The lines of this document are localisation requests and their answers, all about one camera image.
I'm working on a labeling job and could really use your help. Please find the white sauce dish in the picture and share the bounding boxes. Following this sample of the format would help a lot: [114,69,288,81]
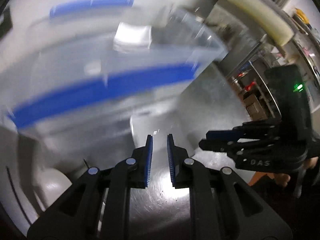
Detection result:
[113,22,152,51]

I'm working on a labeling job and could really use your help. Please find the white rice paddle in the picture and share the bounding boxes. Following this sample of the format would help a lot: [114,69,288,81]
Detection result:
[130,112,195,160]

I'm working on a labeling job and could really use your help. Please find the person right hand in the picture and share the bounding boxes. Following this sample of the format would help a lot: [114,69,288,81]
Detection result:
[273,157,318,187]

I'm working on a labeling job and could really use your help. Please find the clear plastic storage bin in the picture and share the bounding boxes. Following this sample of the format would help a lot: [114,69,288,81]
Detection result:
[1,0,228,173]

